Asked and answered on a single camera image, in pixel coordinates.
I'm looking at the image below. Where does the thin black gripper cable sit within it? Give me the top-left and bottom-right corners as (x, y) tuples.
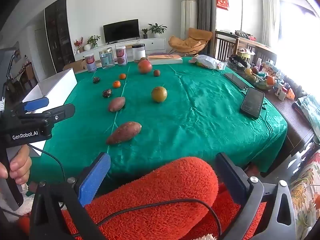
(27, 144), (67, 183)

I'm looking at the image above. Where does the clear jar black lid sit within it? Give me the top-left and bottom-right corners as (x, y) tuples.
(132, 44), (146, 61)

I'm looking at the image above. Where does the large leafy potted plant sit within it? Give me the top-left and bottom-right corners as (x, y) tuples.
(148, 23), (168, 38)

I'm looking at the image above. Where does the person's left hand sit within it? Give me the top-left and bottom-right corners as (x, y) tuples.
(0, 145), (32, 185)

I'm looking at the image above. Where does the teal cloth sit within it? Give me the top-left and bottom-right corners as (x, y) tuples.
(291, 94), (320, 143)

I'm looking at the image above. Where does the white plastic bag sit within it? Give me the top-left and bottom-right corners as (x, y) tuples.
(189, 54), (227, 70)

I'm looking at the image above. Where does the floral sofa cover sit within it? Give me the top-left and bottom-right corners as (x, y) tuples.
(290, 150), (320, 240)

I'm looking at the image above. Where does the white television cabinet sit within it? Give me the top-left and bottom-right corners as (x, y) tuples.
(74, 37), (166, 55)

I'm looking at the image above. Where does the pale yellow container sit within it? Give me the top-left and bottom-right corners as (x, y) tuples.
(237, 47), (255, 59)

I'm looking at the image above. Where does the dark tall cabinet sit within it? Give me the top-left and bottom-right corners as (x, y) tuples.
(44, 0), (75, 73)

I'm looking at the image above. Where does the white cardboard box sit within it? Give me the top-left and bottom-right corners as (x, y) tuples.
(21, 68), (78, 158)

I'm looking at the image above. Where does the pink label can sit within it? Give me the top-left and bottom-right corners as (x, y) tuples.
(84, 55), (97, 73)
(116, 46), (128, 67)

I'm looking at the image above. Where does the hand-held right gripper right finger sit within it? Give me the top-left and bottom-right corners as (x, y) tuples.
(215, 152), (297, 240)

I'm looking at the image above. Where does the brown side table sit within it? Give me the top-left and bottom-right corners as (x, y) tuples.
(265, 90), (315, 158)

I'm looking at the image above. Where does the red flower plant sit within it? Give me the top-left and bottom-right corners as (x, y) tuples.
(74, 37), (84, 54)

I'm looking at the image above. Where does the black television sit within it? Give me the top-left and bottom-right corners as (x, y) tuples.
(103, 19), (140, 43)

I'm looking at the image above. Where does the small sweet potato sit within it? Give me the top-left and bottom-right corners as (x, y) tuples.
(108, 96), (126, 113)

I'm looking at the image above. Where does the white standing air conditioner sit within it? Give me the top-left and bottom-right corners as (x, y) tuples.
(180, 0), (198, 40)

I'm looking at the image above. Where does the white curtain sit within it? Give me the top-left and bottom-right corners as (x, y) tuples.
(261, 0), (282, 48)

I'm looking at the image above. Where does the black smartphone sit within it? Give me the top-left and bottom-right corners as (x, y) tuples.
(240, 87), (265, 120)
(224, 73), (248, 90)

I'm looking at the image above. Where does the green tablecloth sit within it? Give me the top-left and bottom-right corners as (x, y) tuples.
(27, 56), (288, 180)

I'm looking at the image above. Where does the grey curtain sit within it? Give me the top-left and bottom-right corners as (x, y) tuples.
(191, 0), (213, 32)

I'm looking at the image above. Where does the yellow green orange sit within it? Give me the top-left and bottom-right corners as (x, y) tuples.
(151, 86), (168, 103)

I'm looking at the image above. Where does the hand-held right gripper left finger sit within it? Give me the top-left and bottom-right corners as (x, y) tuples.
(29, 152), (112, 240)

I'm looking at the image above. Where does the brown cardboard box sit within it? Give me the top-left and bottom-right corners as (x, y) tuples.
(62, 59), (87, 72)

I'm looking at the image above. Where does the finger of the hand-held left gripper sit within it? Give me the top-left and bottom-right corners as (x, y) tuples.
(19, 103), (76, 128)
(10, 96), (50, 117)

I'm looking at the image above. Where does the red apple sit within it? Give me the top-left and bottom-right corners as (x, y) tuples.
(138, 59), (153, 75)

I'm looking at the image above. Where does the teal glass jar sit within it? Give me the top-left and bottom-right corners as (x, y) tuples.
(99, 48), (116, 70)

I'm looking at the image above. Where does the red wall hanging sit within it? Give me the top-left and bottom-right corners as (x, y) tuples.
(216, 0), (230, 11)

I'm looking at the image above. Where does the large sweet potato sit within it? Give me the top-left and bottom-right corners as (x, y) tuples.
(106, 121), (142, 145)

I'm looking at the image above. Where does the cluttered fruit bowl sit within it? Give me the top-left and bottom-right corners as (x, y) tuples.
(244, 66), (275, 90)

